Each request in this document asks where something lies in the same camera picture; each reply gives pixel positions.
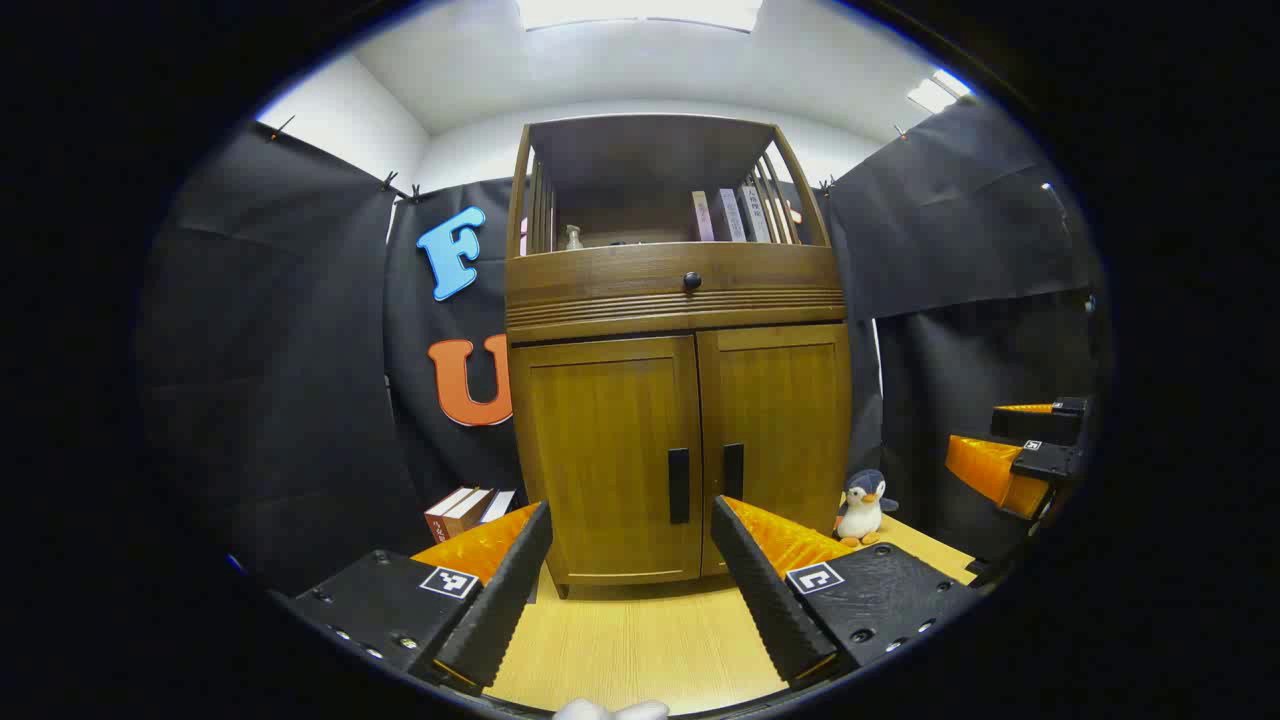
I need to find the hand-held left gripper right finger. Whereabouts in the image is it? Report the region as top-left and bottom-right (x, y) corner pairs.
(710, 494), (983, 693)

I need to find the wooden cabinet door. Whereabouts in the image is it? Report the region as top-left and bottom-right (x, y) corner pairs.
(697, 322), (853, 578)
(510, 335), (704, 586)

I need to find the large ceiling light panel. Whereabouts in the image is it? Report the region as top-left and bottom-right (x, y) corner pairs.
(515, 0), (764, 33)

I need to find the brown book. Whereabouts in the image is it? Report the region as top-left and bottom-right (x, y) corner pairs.
(445, 488), (496, 539)

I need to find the small ceiling light panel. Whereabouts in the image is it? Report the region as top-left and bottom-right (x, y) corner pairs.
(907, 68), (973, 114)

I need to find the wooden double-door shoe cabinet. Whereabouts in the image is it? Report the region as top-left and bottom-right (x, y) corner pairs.
(503, 113), (854, 599)

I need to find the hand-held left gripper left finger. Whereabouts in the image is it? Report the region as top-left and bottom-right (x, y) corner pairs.
(285, 498), (554, 696)

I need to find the red-brown book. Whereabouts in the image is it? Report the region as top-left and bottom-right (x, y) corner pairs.
(425, 487), (476, 543)

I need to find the black backdrop cloth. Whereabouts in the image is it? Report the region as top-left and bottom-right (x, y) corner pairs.
(135, 100), (1106, 601)

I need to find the plush penguin toy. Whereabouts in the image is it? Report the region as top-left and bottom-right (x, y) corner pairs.
(835, 469), (899, 548)

